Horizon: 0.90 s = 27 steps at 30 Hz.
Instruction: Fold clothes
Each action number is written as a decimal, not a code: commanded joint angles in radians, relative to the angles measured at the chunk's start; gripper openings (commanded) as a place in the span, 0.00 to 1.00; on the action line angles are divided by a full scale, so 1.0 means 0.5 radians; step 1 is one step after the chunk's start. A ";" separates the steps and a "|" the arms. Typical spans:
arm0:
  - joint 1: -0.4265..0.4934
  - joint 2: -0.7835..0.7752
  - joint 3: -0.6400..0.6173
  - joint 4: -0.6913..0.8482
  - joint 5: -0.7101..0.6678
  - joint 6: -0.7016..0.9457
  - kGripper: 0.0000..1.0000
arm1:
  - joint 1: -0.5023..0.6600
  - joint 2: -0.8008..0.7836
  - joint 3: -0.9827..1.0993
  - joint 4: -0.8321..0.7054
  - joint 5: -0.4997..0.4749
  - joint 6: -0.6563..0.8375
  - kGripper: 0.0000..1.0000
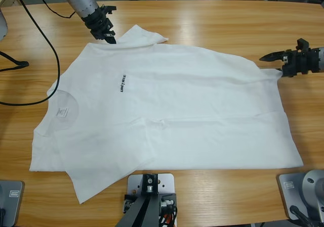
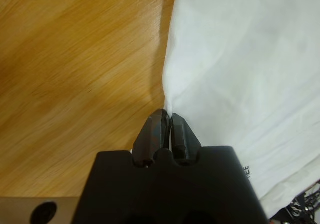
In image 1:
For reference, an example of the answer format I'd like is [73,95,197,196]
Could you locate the orange and black cables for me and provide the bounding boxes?
[158,206,179,227]

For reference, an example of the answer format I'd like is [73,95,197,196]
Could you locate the white mount block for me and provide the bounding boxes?
[123,173,178,227]

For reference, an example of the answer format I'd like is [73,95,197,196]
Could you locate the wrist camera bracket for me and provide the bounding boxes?
[295,37,310,52]
[100,5,117,16]

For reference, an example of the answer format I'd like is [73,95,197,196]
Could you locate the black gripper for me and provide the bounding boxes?
[259,49,319,77]
[81,8,117,45]

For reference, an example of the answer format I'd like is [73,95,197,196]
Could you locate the black cable with sleeve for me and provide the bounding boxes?
[0,50,30,72]

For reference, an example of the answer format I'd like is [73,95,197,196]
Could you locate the thick black cable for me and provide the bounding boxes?
[0,0,61,106]

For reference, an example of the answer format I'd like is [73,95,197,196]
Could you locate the white Unitree T-shirt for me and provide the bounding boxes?
[29,24,304,205]

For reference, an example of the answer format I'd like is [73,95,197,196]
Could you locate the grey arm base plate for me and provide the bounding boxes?
[0,180,25,227]
[276,169,324,224]

